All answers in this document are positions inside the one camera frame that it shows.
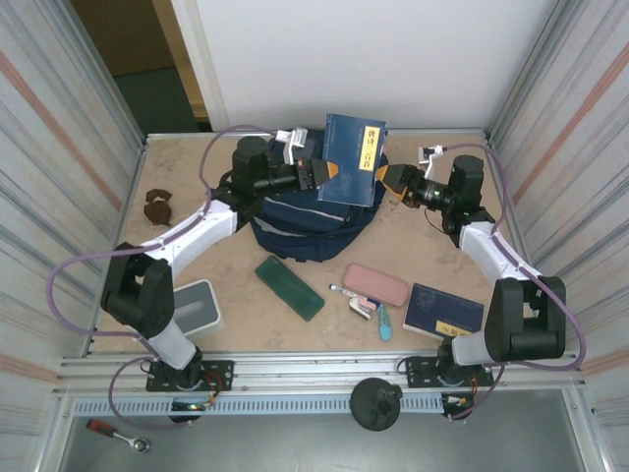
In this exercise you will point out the blue book with yellow label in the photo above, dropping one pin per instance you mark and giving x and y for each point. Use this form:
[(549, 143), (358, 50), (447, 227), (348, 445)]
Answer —
[(351, 157), (427, 307)]

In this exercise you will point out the navy blue backpack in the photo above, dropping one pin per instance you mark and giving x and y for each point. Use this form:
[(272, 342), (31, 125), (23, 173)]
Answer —
[(304, 231)]

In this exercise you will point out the pink pencil case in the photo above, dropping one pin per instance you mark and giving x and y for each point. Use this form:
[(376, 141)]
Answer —
[(376, 285)]

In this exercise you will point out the blue and white marker pen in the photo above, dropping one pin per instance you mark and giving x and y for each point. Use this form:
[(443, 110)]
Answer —
[(339, 288)]

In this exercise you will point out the white and pink stapler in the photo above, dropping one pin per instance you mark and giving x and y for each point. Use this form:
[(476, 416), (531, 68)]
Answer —
[(361, 309)]

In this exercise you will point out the green pencil case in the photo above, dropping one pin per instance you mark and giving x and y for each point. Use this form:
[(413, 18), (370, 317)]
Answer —
[(290, 290)]

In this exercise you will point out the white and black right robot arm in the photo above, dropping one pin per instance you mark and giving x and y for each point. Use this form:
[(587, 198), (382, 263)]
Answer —
[(526, 319)]

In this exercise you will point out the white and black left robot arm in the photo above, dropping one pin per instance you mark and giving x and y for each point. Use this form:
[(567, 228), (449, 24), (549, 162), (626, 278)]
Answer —
[(142, 295)]

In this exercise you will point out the brown plush charm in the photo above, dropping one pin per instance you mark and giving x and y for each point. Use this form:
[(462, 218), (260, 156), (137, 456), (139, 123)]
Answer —
[(157, 209)]

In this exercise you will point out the white and grey tissue box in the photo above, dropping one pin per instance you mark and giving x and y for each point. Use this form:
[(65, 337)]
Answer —
[(201, 314)]

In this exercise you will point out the small control board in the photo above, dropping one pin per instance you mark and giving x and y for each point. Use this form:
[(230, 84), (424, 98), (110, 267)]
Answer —
[(457, 403), (191, 407)]

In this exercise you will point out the aluminium table edge rail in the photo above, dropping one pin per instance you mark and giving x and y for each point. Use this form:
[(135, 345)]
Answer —
[(172, 136)]

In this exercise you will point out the white door frame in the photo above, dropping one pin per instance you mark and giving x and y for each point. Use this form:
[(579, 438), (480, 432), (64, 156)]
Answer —
[(196, 59)]

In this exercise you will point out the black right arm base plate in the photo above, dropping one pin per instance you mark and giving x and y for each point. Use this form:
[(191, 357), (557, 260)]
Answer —
[(417, 373)]

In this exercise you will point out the aluminium mounting rail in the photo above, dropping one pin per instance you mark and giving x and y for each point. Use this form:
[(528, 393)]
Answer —
[(314, 373)]

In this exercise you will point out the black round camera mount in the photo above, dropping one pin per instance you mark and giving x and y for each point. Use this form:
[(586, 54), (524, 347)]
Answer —
[(373, 405)]

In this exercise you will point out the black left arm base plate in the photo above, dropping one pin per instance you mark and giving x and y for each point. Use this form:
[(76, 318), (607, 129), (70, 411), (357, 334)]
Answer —
[(221, 373)]

